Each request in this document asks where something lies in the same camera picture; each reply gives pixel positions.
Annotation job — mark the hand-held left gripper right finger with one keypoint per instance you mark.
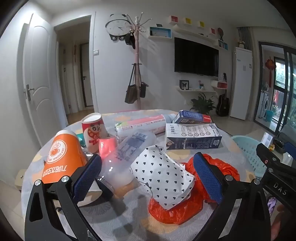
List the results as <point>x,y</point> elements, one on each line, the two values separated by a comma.
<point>207,176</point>

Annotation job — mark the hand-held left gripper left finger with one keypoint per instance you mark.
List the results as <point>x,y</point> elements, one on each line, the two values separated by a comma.
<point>89,176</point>

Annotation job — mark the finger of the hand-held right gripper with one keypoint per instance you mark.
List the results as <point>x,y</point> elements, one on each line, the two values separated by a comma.
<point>291,148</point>
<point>268,154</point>

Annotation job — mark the light blue plastic basket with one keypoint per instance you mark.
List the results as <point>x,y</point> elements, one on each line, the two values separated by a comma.
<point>247,150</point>

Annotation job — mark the pink plastic packet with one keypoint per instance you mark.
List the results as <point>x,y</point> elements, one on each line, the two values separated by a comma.
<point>106,146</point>

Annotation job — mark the orange paper cup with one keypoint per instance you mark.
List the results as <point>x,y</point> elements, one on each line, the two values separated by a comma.
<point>60,153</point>

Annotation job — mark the red white panda paper cup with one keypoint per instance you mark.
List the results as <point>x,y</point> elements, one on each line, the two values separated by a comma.
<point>93,134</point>

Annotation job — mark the clear plastic bottle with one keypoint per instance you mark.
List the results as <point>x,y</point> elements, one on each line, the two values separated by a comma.
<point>124,154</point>

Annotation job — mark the white and blue milk carton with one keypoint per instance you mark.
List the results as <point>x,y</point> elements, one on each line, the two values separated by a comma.
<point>192,136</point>

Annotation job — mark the orange plastic bag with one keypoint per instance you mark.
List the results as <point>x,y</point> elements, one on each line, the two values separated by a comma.
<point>185,213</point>

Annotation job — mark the white heart-print bag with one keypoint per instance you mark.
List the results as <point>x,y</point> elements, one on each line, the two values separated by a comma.
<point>161,176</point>

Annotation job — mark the person's right hand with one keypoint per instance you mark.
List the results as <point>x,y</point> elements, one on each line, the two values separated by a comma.
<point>281,228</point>

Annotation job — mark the white box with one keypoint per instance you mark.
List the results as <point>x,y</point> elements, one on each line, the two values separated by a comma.
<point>267,139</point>

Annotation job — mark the teal plastic object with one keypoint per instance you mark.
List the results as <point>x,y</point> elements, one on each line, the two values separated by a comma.
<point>80,139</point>

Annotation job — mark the blue bucket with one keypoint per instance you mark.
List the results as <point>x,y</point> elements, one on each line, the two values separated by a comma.
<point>269,115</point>

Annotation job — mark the white washing machine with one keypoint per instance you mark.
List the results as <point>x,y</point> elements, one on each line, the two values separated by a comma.
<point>264,104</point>

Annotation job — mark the printed tablecloth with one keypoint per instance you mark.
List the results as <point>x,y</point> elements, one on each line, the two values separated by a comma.
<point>129,220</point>

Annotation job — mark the sliding glass door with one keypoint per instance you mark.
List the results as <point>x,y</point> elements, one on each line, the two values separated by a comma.
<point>284,88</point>

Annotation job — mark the black guitar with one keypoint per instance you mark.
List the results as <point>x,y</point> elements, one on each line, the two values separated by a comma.
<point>222,105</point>

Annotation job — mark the green potted plant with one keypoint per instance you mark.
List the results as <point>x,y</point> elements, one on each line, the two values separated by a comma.
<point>202,103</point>

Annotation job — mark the pink white tube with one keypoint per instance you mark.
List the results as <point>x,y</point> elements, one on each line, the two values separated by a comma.
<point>143,126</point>

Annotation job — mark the white refrigerator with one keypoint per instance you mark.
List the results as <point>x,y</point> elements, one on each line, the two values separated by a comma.
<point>240,83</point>

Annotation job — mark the red and white box shelf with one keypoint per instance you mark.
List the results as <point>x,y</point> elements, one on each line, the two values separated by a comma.
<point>219,84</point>

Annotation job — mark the red knot decoration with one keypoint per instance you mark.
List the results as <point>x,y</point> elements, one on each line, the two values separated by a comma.
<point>270,66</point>

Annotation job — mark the brown handbag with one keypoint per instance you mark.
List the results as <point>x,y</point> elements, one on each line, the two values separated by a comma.
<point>131,95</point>

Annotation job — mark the black handbag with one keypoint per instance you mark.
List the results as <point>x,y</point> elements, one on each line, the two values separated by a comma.
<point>143,90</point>

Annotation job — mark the dark hallway door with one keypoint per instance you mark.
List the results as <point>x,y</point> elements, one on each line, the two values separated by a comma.
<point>86,74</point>

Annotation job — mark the white door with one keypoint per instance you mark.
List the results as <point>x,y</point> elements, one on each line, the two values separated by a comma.
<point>39,81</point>

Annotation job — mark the pink coat rack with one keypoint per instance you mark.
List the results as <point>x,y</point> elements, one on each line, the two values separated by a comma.
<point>138,69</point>

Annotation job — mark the small blue box shelf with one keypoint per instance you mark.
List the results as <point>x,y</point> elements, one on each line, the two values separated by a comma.
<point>223,44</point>

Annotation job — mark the black television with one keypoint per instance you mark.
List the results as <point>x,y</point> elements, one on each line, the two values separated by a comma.
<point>196,56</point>

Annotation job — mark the red table tennis paddle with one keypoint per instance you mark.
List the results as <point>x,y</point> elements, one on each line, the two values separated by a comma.
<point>220,32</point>

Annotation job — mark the black cap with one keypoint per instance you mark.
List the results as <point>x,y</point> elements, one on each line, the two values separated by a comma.
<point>130,40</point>

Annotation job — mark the white low wall shelf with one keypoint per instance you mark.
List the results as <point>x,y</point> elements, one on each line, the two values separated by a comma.
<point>196,90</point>

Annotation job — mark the black butterfly picture frame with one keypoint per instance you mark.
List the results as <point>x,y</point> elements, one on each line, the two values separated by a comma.
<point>184,84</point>

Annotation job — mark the red cube wall shelf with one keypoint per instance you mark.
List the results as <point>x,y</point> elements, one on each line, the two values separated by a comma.
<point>174,19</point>
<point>213,31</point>

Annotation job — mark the white long wall shelf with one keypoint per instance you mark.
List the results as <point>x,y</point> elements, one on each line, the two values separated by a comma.
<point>196,32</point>

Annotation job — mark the yellow cube wall shelf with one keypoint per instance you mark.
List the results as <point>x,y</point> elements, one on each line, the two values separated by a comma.
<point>188,20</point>
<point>201,24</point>

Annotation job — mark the blue box wall shelf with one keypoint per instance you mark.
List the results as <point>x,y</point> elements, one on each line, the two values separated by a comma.
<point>160,32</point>

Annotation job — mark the panda wall clock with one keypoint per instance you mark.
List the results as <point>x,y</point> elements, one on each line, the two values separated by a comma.
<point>118,26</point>

